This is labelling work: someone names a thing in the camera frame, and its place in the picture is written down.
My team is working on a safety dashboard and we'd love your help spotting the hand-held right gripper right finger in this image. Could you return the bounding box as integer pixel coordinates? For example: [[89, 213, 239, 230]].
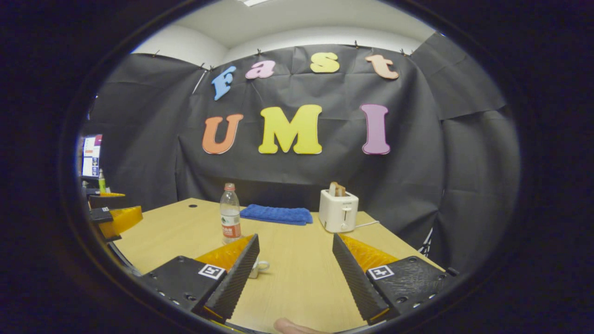
[[331, 233, 454, 326]]

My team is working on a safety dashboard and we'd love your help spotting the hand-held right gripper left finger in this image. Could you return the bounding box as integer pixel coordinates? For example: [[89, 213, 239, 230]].
[[138, 233, 260, 324]]

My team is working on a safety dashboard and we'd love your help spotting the white floral teacup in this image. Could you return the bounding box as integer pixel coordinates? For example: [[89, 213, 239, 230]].
[[248, 257, 271, 279]]

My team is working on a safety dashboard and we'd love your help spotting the clear plastic water bottle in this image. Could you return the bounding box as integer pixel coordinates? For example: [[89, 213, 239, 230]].
[[220, 183, 242, 244]]

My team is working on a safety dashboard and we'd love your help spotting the computer monitor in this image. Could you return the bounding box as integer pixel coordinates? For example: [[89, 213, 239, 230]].
[[81, 135, 103, 178]]

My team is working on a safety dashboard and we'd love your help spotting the white toaster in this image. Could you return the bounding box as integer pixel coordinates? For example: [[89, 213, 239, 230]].
[[318, 189, 359, 233]]

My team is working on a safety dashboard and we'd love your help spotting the blue folded towel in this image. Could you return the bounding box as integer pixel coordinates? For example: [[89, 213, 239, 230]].
[[239, 204, 314, 226]]

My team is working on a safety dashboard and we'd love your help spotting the white backdrop stand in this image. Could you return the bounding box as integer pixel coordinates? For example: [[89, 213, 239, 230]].
[[418, 227, 434, 257]]

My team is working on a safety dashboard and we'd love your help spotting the black backdrop cloth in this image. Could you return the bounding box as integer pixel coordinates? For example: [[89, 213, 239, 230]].
[[86, 32, 520, 274]]

